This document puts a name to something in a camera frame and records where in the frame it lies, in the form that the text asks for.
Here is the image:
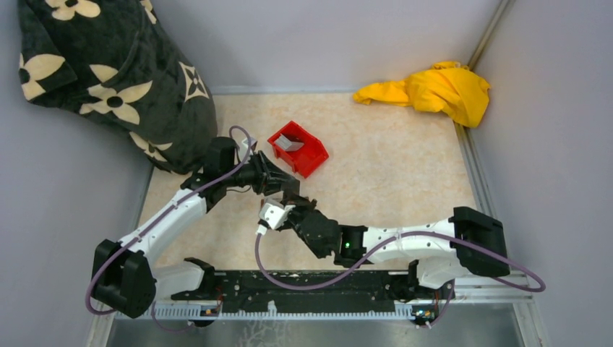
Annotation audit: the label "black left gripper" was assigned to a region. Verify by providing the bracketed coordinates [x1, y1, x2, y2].
[223, 150, 296, 196]

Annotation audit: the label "grey cards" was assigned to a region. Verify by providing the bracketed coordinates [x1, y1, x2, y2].
[275, 134, 304, 153]

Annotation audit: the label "red plastic bin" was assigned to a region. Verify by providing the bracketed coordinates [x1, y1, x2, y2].
[267, 121, 330, 179]

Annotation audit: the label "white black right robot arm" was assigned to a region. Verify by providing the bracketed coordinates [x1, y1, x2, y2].
[257, 193, 510, 298]

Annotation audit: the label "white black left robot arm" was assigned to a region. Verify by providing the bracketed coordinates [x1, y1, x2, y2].
[86, 137, 300, 318]

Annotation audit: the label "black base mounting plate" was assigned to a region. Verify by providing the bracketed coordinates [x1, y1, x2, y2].
[170, 269, 456, 314]

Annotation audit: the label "black floral plush blanket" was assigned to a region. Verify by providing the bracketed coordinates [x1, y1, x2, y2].
[17, 1, 218, 174]

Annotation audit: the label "yellow crumpled cloth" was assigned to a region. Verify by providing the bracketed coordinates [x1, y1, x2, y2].
[352, 61, 491, 128]

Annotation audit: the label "white slotted cable duct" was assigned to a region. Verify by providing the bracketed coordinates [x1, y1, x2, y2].
[153, 302, 418, 321]

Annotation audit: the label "aluminium frame rail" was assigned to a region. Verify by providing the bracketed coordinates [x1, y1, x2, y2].
[394, 270, 534, 306]

